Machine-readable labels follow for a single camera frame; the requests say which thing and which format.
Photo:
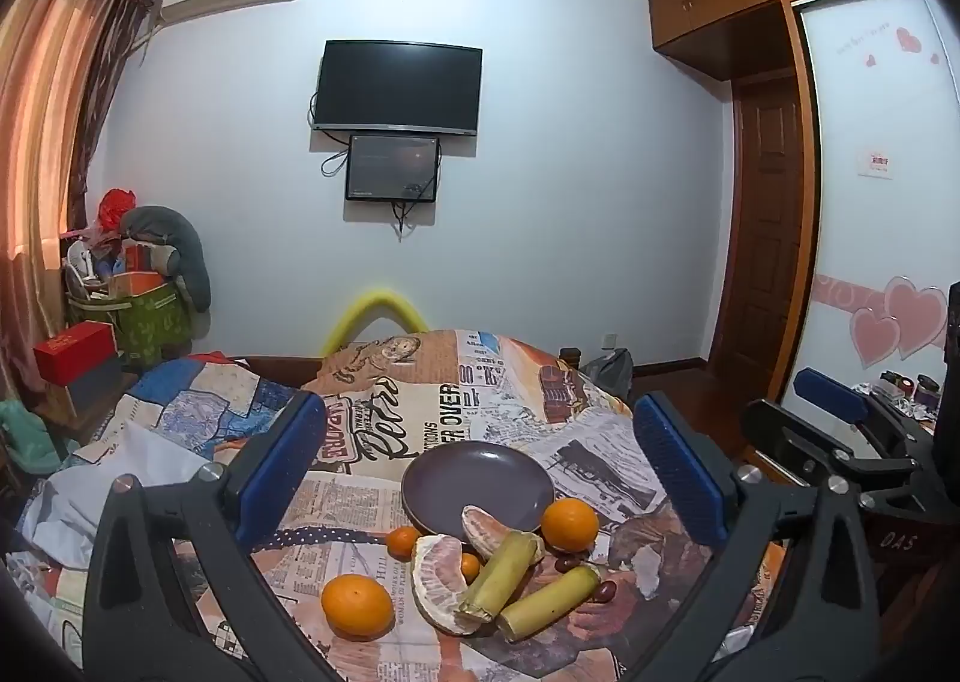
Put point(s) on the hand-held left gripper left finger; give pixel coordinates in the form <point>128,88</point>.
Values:
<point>281,472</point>

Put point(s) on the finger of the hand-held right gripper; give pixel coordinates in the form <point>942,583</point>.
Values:
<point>829,391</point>
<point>780,438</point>

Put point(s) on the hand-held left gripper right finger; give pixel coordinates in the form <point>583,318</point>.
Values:
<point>679,472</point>

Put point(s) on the orange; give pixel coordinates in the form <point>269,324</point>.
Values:
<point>570,524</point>
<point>358,607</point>

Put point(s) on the small tangerine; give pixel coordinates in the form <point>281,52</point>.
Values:
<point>401,543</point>
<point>471,568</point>

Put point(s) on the red grape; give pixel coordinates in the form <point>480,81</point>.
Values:
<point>566,564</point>

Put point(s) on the green sugarcane piece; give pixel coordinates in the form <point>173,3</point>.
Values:
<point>499,573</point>
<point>551,603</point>

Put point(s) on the purple round plate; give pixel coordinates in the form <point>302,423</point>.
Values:
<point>465,483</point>

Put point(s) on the large peeled pomelo segment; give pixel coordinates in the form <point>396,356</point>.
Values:
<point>439,588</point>

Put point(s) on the small peeled pomelo segment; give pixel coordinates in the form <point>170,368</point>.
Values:
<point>484,528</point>

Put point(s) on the dark jar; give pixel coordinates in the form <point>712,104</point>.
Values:
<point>928,388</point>

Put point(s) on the patchwork printed blanket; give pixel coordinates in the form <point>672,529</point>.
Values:
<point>195,397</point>

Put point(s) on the grey bag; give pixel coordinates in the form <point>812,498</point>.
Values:
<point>609,370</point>

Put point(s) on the white crumpled sheet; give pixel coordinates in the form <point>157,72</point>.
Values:
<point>142,457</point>

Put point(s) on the dark red jujube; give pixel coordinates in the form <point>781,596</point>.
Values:
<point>606,591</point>

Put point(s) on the brown wooden door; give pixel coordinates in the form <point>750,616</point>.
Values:
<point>769,232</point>

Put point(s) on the white heart-sticker sliding door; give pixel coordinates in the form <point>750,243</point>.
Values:
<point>870,224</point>

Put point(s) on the newspaper print tablecloth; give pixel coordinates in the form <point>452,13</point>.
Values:
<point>450,412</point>

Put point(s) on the green storage box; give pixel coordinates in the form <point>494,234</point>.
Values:
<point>150,325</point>

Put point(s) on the yellow foam tube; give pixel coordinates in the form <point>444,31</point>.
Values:
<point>375,297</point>

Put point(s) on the grey box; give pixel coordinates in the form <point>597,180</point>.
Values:
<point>97,389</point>

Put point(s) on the red box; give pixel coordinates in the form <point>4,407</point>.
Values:
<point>71,352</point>

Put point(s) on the orange box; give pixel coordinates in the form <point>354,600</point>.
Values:
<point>136,269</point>

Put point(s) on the teal cloth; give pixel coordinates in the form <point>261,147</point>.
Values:
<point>26,438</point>

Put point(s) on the grey plush toy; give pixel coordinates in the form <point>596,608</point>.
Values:
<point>161,220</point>

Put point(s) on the red plastic bag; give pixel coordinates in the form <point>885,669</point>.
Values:
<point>116,208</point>

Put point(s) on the pink curtain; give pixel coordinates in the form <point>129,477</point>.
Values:
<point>45,127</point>

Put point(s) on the dark patterned curtain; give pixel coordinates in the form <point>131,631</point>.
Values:
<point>120,66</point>

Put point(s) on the small black wall monitor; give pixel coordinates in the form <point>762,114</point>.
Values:
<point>391,168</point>

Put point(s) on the black wall television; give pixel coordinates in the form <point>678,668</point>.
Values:
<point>397,85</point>

